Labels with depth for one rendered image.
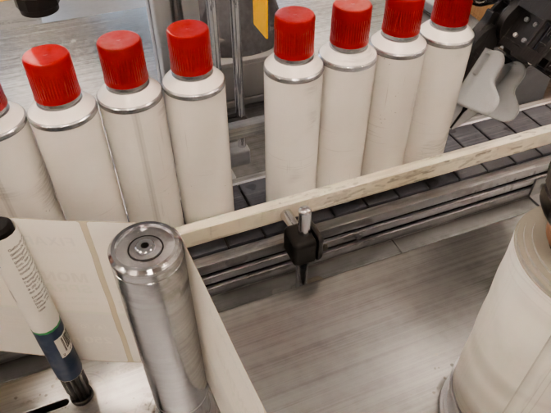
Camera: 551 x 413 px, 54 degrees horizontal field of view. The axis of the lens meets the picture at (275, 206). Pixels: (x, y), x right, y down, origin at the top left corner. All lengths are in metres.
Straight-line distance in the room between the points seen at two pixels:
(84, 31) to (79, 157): 0.64
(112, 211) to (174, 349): 0.20
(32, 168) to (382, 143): 0.32
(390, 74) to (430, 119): 0.08
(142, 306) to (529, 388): 0.22
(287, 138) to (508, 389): 0.27
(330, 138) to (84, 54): 0.57
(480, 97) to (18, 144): 0.42
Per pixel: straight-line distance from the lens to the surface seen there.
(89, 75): 0.93
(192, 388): 0.37
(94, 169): 0.46
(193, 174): 0.49
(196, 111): 0.45
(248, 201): 0.58
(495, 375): 0.36
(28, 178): 0.47
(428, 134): 0.58
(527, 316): 0.31
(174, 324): 0.31
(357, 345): 0.47
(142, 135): 0.45
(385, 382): 0.46
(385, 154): 0.56
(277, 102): 0.47
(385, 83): 0.52
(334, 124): 0.51
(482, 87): 0.59
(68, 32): 1.08
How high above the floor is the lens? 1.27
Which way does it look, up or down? 44 degrees down
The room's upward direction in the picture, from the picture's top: straight up
